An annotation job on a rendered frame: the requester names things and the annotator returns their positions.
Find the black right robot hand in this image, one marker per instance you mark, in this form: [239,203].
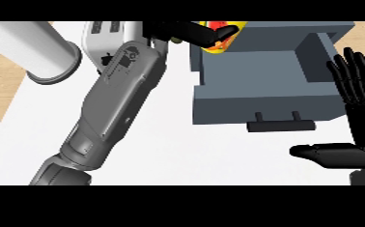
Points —
[349,76]

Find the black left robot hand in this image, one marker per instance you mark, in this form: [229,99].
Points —
[199,33]

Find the yellow and red cup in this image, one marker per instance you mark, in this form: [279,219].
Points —
[226,42]

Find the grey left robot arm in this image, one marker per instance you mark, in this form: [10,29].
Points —
[118,89]

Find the grey open drawer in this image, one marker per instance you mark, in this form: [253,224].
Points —
[256,68]

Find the grey drawer front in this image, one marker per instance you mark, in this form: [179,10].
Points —
[266,103]

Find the white toaster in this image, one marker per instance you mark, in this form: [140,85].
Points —
[102,41]

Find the white cylinder with grey rim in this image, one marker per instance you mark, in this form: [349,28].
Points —
[32,49]

